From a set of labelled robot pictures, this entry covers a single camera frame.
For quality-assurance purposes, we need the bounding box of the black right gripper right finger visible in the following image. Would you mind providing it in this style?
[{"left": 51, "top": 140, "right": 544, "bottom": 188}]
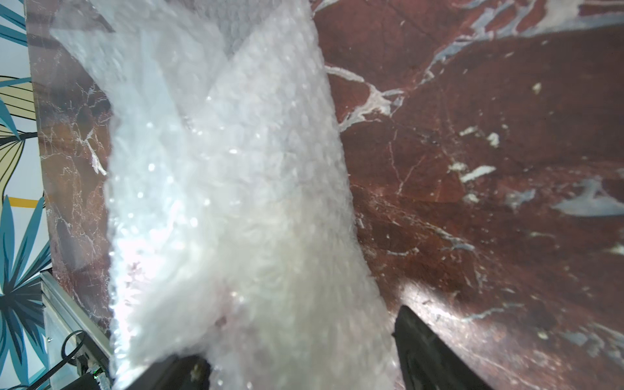
[{"left": 393, "top": 305, "right": 490, "bottom": 390}]

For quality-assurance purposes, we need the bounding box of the aluminium front frame rail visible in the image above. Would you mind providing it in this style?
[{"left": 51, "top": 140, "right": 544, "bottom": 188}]
[{"left": 41, "top": 271, "right": 113, "bottom": 389}]

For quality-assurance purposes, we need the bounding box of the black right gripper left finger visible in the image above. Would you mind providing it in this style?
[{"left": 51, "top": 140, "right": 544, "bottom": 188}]
[{"left": 128, "top": 355, "right": 212, "bottom": 390}]

